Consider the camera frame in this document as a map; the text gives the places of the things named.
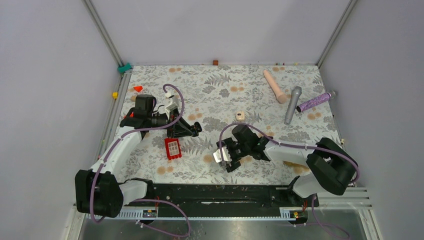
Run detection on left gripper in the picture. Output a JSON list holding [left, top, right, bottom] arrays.
[[148, 107, 194, 138]]

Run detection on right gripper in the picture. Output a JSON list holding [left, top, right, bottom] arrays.
[[217, 137, 251, 173]]

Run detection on black earbuds charging case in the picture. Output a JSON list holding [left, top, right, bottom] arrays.
[[193, 121, 203, 135]]

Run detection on beige earbuds charging case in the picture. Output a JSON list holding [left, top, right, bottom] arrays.
[[235, 111, 246, 122]]

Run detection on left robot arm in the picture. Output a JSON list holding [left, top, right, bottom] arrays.
[[75, 93, 202, 218]]

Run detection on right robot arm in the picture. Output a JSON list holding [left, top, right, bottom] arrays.
[[213, 123, 360, 206]]

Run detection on red tray with tiles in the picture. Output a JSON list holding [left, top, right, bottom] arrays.
[[164, 138, 182, 161]]

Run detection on red wedge block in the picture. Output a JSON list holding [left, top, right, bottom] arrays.
[[133, 85, 143, 93]]

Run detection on pink microphone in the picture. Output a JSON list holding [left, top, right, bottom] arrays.
[[263, 70, 287, 104]]

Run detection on floral table mat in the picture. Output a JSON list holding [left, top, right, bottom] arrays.
[[117, 65, 341, 185]]

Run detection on silver microphone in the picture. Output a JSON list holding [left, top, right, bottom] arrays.
[[284, 86, 302, 125]]

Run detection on teal block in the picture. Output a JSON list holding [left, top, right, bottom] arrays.
[[117, 62, 133, 74]]

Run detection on purple glitter microphone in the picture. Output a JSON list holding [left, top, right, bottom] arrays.
[[295, 90, 337, 113]]

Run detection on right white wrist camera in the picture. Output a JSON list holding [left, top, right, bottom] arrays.
[[212, 147, 231, 165]]

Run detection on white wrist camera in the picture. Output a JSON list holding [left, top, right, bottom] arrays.
[[212, 147, 231, 165], [164, 91, 181, 118]]

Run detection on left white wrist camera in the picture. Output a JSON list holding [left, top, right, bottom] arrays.
[[164, 91, 181, 118]]

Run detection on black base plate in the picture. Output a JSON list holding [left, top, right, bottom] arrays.
[[144, 183, 320, 209]]

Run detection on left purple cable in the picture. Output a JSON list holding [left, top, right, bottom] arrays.
[[89, 83, 192, 239]]

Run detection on aluminium frame rail left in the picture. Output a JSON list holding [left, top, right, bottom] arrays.
[[82, 0, 125, 68]]

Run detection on aluminium frame rail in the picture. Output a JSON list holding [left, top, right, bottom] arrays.
[[82, 0, 125, 68], [315, 0, 358, 69]]

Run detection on aluminium frame rail right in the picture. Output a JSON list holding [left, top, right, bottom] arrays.
[[315, 0, 358, 69]]

